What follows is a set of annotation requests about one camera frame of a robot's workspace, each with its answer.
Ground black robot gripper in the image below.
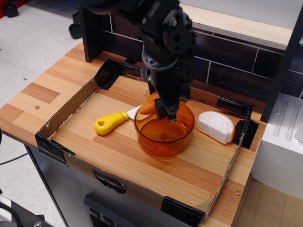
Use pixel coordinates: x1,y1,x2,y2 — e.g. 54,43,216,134
142,52,195,123

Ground orange plastic toy carrot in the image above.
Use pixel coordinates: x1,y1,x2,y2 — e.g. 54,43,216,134
139,91,160,115

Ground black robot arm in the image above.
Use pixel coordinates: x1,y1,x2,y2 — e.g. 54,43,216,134
81,0,196,123

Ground transparent orange plastic pot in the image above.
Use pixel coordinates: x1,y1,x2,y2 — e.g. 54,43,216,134
134,100,195,157

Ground cardboard fence with black tape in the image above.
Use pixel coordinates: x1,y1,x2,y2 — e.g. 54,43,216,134
36,59,258,227

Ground white toy cheese wedge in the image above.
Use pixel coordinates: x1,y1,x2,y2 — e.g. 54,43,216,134
197,111,236,144

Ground dark tile backsplash panel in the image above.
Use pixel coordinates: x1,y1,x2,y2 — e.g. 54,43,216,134
78,0,303,123

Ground black control box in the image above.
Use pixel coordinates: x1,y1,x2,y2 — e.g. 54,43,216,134
83,194,152,227

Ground black caster wheel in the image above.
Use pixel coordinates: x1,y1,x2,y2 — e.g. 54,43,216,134
68,12,82,39

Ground white aluminium block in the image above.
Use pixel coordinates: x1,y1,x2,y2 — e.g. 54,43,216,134
251,93,303,199

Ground yellow handled toy knife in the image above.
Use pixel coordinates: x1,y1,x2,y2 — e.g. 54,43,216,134
94,105,141,135

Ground black floor cable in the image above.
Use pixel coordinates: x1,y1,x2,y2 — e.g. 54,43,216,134
0,152,29,166

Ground black bracket with screw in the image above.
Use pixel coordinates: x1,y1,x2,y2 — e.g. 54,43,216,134
0,201,52,227

